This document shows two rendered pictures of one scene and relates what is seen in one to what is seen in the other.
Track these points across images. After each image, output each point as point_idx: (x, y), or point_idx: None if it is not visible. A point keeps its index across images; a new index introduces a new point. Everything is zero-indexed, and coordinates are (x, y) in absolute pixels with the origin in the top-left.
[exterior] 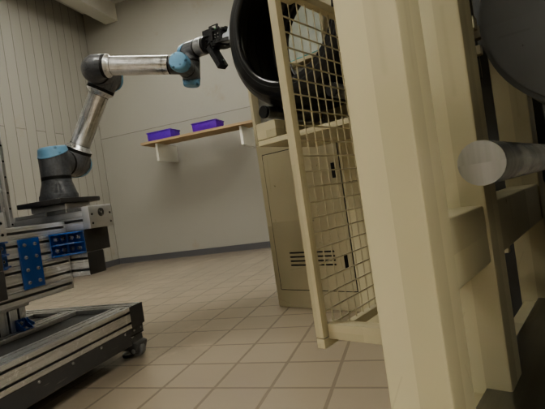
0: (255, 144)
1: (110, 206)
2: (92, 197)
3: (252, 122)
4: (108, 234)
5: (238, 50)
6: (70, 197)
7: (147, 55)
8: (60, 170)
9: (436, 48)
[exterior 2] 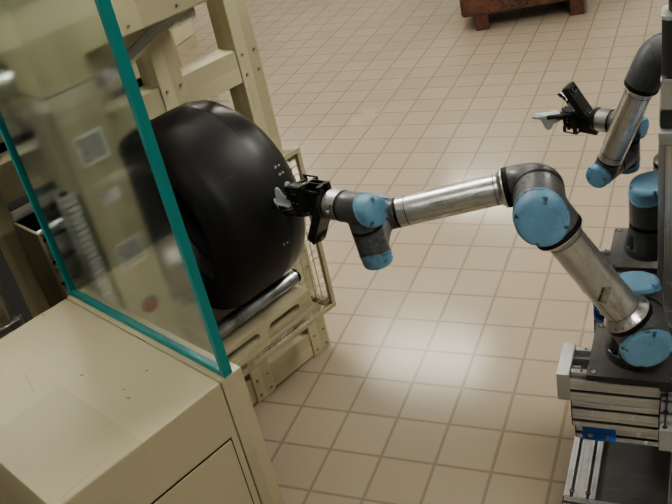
0: (283, 501)
1: (556, 376)
2: (588, 364)
3: (269, 457)
4: (571, 409)
5: None
6: (594, 334)
7: (429, 189)
8: None
9: None
